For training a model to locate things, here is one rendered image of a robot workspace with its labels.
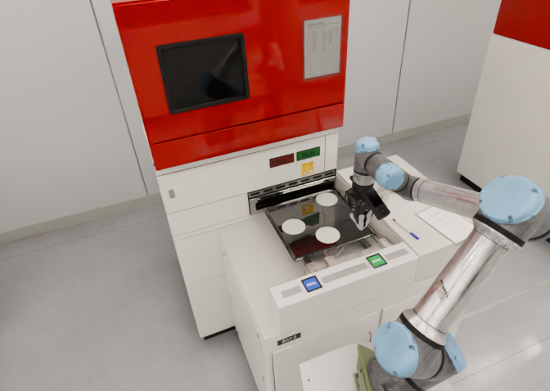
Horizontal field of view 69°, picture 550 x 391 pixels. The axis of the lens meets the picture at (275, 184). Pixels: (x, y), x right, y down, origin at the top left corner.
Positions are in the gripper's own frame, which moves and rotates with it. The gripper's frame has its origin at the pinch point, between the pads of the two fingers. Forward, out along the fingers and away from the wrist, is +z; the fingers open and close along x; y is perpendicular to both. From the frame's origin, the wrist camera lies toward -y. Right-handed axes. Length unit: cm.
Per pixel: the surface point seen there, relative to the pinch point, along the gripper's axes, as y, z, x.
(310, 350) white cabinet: -9, 40, 29
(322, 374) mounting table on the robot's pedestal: -26, 24, 37
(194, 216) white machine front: 57, 13, 45
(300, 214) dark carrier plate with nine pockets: 34.6, 15.6, 4.1
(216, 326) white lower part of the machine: 57, 92, 46
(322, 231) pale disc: 20.1, 15.6, 2.7
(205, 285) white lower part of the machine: 58, 58, 47
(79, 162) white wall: 214, 53, 81
